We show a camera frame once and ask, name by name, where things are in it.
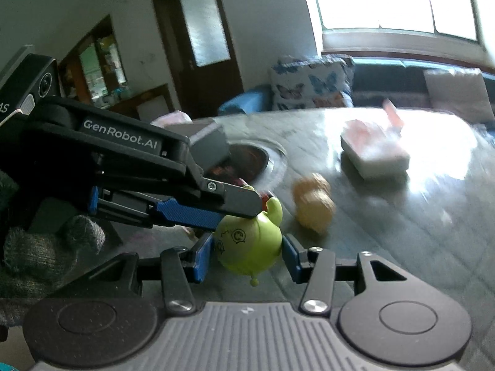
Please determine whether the green round alien toy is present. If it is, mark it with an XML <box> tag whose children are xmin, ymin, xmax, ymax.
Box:
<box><xmin>213</xmin><ymin>196</ymin><xmax>283</xmax><ymax>286</ymax></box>

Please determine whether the beige bumpy peanut toy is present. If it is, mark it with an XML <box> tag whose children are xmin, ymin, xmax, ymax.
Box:
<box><xmin>292</xmin><ymin>173</ymin><xmax>336</xmax><ymax>235</ymax></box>

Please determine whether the grey cardboard box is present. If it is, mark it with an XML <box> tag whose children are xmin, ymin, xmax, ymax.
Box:
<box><xmin>165</xmin><ymin>119</ymin><xmax>230</xmax><ymax>173</ymax></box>

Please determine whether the red round toy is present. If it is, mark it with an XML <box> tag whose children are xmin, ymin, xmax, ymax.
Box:
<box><xmin>260</xmin><ymin>191</ymin><xmax>273</xmax><ymax>211</ymax></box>

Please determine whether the black-haired doll figurine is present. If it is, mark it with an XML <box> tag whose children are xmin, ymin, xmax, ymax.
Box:
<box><xmin>209</xmin><ymin>166</ymin><xmax>248</xmax><ymax>187</ymax></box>

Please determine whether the grey knit gloved hand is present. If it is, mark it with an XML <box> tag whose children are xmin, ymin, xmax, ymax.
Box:
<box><xmin>1</xmin><ymin>173</ymin><xmax>106</xmax><ymax>327</ymax></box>

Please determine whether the black round induction cooktop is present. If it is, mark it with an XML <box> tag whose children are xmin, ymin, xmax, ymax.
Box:
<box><xmin>205</xmin><ymin>139</ymin><xmax>288</xmax><ymax>191</ymax></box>

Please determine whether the pink plastic bag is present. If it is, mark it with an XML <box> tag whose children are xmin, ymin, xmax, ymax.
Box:
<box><xmin>150</xmin><ymin>111</ymin><xmax>192</xmax><ymax>128</ymax></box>

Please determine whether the dark wooden display cabinet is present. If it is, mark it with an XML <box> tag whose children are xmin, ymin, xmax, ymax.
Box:
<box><xmin>59</xmin><ymin>16</ymin><xmax>175</xmax><ymax>122</ymax></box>

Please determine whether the white tissue pack pink wrap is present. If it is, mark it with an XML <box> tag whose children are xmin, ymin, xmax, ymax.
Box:
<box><xmin>341</xmin><ymin>99</ymin><xmax>410</xmax><ymax>180</ymax></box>

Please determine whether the butterfly print cushion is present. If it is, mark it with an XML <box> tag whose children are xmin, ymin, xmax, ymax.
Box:
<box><xmin>270</xmin><ymin>55</ymin><xmax>355</xmax><ymax>111</ymax></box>

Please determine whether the dark wooden door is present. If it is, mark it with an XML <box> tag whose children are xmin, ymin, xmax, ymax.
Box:
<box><xmin>153</xmin><ymin>0</ymin><xmax>243</xmax><ymax>118</ymax></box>

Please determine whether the blue sofa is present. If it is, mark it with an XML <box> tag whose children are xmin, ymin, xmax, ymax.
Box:
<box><xmin>216</xmin><ymin>57</ymin><xmax>495</xmax><ymax>125</ymax></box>

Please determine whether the white cushion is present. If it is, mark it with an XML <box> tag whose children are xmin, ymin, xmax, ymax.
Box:
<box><xmin>424</xmin><ymin>68</ymin><xmax>494</xmax><ymax>124</ymax></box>

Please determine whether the window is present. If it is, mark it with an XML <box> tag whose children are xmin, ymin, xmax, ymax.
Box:
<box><xmin>316</xmin><ymin>0</ymin><xmax>478</xmax><ymax>42</ymax></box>

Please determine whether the black camera module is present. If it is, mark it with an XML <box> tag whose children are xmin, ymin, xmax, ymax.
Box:
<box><xmin>0</xmin><ymin>45</ymin><xmax>61</xmax><ymax>125</ymax></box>

